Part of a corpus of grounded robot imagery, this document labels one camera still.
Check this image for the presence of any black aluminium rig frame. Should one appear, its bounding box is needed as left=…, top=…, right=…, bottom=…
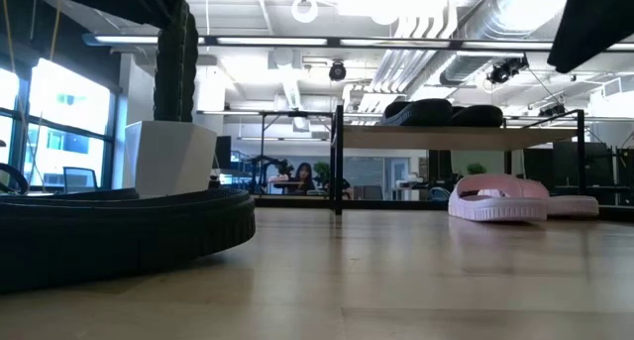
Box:
left=252, top=194, right=634, bottom=222

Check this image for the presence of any large office window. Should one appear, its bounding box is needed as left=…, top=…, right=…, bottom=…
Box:
left=0, top=57, right=118, bottom=192

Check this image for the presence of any long linear ceiling light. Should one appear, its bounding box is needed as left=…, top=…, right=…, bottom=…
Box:
left=81, top=32, right=634, bottom=54

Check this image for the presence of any dark green cactus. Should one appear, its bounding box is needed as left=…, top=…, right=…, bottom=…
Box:
left=153, top=0, right=199, bottom=123

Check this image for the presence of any wooden shelf with black frame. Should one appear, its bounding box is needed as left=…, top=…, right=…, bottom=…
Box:
left=330, top=104, right=593, bottom=217

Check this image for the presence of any black round ceiling device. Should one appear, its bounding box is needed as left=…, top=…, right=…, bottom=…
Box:
left=328, top=60, right=348, bottom=82

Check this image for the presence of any black curved bar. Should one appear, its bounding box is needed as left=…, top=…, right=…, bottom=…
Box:
left=0, top=162, right=30, bottom=193

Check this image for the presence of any silver round ceiling duct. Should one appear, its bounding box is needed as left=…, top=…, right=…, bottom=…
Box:
left=438, top=0, right=569, bottom=86

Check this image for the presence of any black ceiling spotlight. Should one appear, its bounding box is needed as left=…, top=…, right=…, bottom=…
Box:
left=538, top=103, right=569, bottom=118
left=486, top=56, right=530, bottom=85

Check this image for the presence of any pink rubber slide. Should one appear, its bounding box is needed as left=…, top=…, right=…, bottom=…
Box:
left=448, top=173, right=550, bottom=223
left=519, top=178, right=600, bottom=218

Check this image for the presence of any black metal frame stand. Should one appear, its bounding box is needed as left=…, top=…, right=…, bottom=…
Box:
left=259, top=110, right=334, bottom=197

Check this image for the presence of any leafy green office plant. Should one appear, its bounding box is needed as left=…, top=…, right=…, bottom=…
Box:
left=312, top=161, right=332, bottom=190

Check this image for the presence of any white angular plant pot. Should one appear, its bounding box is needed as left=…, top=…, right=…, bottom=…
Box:
left=123, top=120, right=218, bottom=198

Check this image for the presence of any person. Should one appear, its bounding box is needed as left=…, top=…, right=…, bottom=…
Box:
left=293, top=162, right=317, bottom=195

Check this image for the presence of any white ring ceiling lamp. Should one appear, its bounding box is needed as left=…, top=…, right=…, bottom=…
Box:
left=290, top=0, right=320, bottom=25

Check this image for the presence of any dark office chair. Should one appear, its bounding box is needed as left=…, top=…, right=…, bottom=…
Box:
left=62, top=166, right=99, bottom=193

